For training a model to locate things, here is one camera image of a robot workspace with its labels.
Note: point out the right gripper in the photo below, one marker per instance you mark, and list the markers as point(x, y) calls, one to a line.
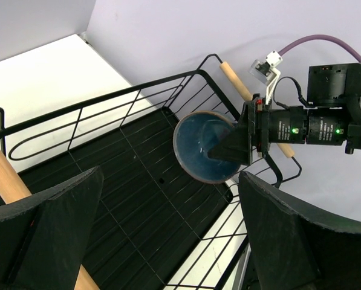
point(251, 131)

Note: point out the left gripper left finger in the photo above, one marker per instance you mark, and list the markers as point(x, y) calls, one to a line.
point(43, 238)

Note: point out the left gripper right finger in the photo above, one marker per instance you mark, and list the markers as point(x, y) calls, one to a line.
point(297, 245)

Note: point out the blue ceramic bowl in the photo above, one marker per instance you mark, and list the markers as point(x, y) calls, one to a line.
point(194, 135)

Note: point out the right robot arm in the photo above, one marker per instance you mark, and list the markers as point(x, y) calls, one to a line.
point(330, 114)

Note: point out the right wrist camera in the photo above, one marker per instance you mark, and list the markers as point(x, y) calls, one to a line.
point(267, 73)

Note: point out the black wire dish rack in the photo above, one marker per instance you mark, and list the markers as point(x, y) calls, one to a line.
point(156, 227)

